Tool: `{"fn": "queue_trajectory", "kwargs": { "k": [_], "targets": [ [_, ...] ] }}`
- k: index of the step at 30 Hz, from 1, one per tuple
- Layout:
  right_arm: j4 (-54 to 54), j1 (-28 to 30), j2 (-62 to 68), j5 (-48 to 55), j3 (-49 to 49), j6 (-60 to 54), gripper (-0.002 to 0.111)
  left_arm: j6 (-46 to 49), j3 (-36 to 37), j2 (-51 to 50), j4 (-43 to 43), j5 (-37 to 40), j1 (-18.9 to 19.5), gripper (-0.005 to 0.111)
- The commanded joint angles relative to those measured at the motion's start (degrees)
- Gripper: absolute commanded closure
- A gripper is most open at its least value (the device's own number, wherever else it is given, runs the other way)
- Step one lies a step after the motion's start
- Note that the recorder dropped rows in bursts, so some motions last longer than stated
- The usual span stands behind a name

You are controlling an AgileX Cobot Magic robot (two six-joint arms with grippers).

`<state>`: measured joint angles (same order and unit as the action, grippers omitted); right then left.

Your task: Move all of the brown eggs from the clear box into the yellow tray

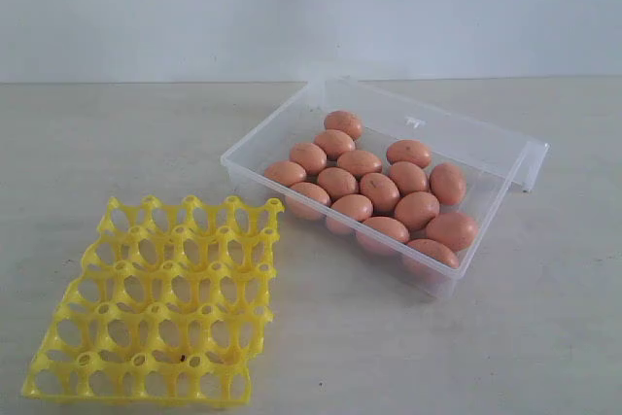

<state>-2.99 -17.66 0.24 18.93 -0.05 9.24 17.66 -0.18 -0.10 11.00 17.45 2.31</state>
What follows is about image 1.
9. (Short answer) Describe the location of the brown egg top back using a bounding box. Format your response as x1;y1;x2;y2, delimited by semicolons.
324;110;363;140

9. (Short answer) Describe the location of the clear plastic container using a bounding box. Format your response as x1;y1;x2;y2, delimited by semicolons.
221;79;548;298

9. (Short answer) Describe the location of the brown egg centre speckled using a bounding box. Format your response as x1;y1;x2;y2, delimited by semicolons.
360;173;400;213

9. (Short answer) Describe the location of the yellow plastic egg tray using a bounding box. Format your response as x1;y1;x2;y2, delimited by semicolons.
21;195;284;407

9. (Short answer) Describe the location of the brown egg front right corner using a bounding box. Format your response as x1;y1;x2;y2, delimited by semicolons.
401;238;460;283

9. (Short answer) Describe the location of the brown egg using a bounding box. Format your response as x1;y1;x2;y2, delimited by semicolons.
324;110;363;140
394;191;440;230
289;142;328;176
313;129;356;160
285;182;331;221
336;150;382;179
388;161;429;196
326;193;373;235
425;212;478;252
429;162;467;206
263;160;307;187
386;139;432;169
356;216;410;257
317;166;359;201

